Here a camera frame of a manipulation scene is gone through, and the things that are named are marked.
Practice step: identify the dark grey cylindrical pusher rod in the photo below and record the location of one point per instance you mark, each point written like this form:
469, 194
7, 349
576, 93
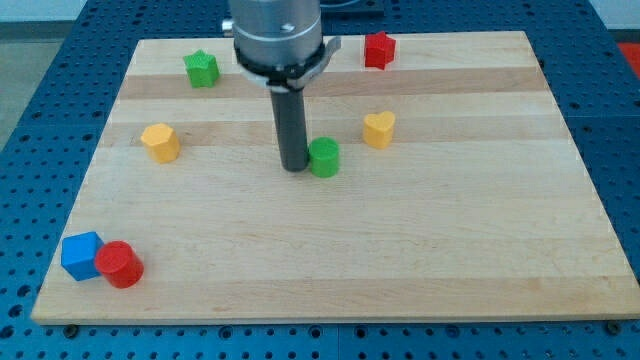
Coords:
289, 116

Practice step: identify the black and white clamp ring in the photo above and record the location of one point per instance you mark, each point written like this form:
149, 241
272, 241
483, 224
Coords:
295, 77

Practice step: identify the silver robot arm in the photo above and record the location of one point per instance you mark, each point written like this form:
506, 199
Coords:
279, 44

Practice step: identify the yellow hexagon block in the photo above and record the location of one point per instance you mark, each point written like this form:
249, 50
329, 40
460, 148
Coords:
161, 143

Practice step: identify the green cylinder block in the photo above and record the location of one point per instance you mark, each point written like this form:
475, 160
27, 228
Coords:
324, 154

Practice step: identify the green star block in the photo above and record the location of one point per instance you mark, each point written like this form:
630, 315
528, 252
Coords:
201, 68

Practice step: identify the yellow heart block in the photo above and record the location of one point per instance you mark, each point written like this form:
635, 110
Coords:
378, 129

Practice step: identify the red star block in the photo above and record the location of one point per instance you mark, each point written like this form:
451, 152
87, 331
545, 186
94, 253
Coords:
379, 50

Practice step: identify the wooden board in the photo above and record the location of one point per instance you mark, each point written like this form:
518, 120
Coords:
480, 209

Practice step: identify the red cylinder block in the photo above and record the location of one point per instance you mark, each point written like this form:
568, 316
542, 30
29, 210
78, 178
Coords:
118, 263

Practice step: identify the blue cube block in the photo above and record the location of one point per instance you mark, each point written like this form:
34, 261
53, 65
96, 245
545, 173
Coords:
78, 253

